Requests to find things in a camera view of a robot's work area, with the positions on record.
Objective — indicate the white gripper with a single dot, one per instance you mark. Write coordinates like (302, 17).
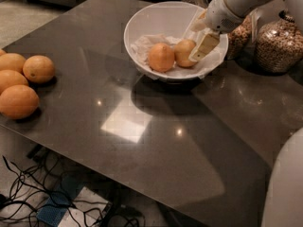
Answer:
(220, 13)

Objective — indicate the orange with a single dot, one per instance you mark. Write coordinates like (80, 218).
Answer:
(18, 102)
(182, 51)
(161, 57)
(39, 69)
(10, 78)
(12, 61)
(2, 52)

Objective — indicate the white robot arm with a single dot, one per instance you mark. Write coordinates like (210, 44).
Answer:
(284, 201)

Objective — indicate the white bowl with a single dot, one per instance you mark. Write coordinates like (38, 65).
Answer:
(168, 18)

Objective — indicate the white paper towel in bowl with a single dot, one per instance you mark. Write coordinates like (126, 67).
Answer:
(140, 50)

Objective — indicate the glass jar of nuts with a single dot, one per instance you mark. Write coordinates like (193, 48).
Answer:
(238, 38)

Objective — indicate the glass jar of grains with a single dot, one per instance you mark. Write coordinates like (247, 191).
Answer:
(279, 45)

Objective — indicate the orange on table front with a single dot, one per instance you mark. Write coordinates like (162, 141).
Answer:
(18, 102)

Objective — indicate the blue power strip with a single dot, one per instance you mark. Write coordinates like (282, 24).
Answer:
(59, 201)

